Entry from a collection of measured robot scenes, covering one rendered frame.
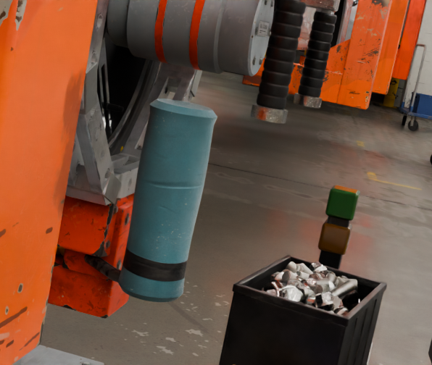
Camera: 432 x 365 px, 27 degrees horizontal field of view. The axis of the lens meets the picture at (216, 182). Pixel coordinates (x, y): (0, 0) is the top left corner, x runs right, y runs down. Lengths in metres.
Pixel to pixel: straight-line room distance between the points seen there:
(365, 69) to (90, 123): 3.78
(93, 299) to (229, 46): 0.42
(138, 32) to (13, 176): 0.56
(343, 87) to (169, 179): 3.72
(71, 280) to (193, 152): 0.31
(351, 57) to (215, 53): 3.61
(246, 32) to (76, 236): 0.37
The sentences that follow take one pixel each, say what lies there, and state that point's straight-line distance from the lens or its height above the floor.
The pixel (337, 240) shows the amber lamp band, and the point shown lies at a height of 0.59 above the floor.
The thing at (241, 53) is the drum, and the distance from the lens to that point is 1.24.
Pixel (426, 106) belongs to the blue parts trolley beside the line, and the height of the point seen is 0.30.
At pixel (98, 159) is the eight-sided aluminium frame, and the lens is 1.18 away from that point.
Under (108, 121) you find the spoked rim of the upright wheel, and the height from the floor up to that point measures 0.66.
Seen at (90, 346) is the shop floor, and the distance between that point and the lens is 2.33.
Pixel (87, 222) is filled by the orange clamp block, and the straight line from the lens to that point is 1.29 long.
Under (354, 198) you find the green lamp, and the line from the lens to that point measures 1.26.
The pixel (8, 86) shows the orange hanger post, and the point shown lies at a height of 0.78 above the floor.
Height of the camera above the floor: 0.86
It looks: 10 degrees down
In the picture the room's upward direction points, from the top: 11 degrees clockwise
